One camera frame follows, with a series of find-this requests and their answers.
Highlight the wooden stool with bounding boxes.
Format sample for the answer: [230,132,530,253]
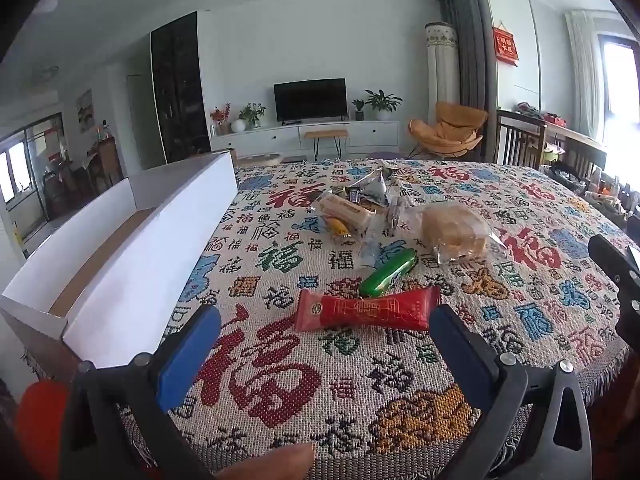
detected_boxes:
[303,129,349,162]

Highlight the orange lounge chair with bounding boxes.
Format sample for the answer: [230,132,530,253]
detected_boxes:
[407,101,488,161]

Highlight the pile of assorted household things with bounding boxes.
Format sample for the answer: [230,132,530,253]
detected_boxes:
[545,157,640,233]

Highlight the red snack packet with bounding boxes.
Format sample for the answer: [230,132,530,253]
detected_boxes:
[295,285,442,333]

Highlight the green snack packet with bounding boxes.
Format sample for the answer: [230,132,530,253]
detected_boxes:
[359,249,418,297]

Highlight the printed woven blanket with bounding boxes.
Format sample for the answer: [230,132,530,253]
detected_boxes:
[120,157,633,480]

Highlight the yellow snack packet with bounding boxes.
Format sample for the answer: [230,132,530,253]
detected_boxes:
[322,215,352,239]

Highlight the dark wooden chair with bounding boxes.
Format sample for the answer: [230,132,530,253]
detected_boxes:
[496,110,548,171]

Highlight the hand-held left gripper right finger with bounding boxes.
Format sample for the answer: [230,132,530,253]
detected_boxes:
[430,305,593,480]

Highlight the red orange round object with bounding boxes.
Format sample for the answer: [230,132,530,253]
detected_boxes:
[15,380,72,480]

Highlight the standing air conditioner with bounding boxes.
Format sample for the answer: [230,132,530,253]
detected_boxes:
[425,21,460,106]

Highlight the small wooden cabinet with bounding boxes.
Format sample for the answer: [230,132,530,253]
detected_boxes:
[82,137,125,196]

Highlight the long white cardboard box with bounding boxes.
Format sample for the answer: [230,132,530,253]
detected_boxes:
[0,151,239,368]

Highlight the tall black cabinet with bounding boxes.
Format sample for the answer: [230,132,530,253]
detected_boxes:
[150,10,212,165]

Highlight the wooden side desk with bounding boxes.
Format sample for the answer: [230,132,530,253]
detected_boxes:
[520,102,608,173]

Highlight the red flowers in vase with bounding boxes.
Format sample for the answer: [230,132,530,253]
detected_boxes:
[210,103,233,136]

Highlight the leafy potted plant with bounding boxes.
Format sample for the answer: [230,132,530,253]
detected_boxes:
[239,102,267,130]

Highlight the long clear snack packet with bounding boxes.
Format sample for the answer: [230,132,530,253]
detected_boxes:
[361,195,408,270]

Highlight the red wall hanging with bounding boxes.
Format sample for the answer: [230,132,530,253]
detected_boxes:
[492,26,519,67]

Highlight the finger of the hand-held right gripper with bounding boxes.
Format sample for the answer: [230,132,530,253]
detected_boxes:
[616,246,640,347]
[588,233,632,283]

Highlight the flat screen television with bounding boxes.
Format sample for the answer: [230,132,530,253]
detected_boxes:
[273,78,347,123]

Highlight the clear silver snack packet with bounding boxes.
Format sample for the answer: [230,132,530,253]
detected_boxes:
[352,160,401,181]

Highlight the white sheer curtain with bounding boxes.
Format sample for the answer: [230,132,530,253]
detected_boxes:
[565,10,608,141]

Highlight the white television cabinet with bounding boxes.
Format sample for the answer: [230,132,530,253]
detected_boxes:
[210,120,399,158]

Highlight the grey curtain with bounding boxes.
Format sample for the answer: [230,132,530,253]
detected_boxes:
[439,0,496,111]

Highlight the framed wall picture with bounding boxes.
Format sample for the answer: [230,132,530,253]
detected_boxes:
[76,89,95,133]

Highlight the bread in clear bag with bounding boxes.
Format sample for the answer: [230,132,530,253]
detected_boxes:
[400,200,506,266]

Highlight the large potted green plant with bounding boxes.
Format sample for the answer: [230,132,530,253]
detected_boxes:
[364,89,403,121]

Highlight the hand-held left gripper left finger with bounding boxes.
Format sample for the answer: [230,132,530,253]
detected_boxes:
[60,305,222,480]

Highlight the beige wafer packet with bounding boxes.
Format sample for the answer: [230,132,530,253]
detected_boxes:
[310,191,376,236]

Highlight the triangular blue white packet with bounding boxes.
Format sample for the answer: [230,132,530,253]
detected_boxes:
[350,169,401,208]

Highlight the person's left hand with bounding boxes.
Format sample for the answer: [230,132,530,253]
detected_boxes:
[215,443,316,480]

